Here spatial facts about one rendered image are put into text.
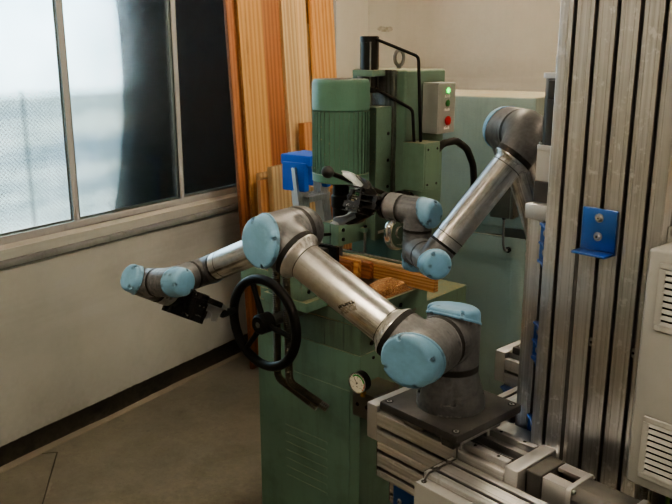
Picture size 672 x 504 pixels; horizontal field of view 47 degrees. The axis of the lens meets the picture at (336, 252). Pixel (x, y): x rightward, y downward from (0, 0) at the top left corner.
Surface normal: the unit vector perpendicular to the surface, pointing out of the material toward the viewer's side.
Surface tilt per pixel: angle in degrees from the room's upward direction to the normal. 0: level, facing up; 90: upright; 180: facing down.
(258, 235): 87
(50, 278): 90
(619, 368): 90
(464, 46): 90
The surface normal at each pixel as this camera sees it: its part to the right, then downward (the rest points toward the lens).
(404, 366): -0.47, 0.28
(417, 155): -0.66, 0.18
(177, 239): 0.84, 0.14
